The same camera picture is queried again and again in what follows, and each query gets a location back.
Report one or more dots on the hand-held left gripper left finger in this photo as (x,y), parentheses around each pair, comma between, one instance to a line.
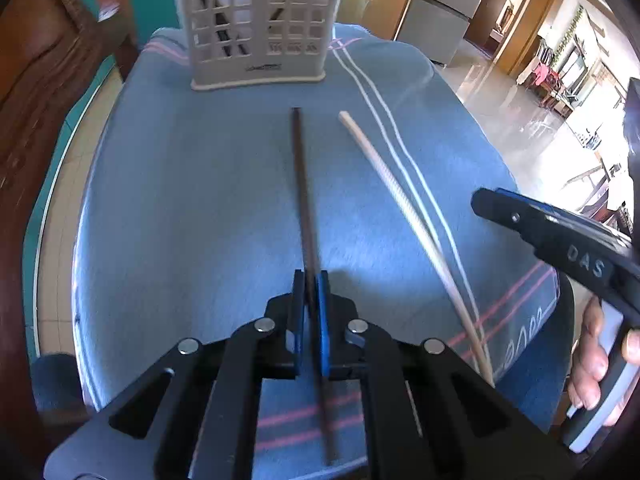
(299,320)

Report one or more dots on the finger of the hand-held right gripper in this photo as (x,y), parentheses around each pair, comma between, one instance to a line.
(590,227)
(580,262)

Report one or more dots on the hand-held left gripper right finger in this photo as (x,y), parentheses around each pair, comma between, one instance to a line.
(324,330)

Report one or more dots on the dark brown chopstick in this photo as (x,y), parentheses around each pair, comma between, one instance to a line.
(302,185)

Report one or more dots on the beige bamboo chopstick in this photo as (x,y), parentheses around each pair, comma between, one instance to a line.
(400,200)

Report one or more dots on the grey plastic utensil holder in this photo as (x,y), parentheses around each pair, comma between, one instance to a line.
(260,67)

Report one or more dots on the person's right hand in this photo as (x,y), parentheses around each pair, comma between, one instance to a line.
(590,355)

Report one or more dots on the blue striped towel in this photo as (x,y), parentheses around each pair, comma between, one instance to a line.
(200,210)

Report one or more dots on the green garland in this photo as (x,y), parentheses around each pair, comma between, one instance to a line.
(567,35)

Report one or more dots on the grey refrigerator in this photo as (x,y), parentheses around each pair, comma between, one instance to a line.
(445,5)

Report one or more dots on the carved wooden chair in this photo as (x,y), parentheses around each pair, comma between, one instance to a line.
(40,85)

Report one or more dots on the wooden door frame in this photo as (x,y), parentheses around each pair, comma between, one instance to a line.
(525,20)

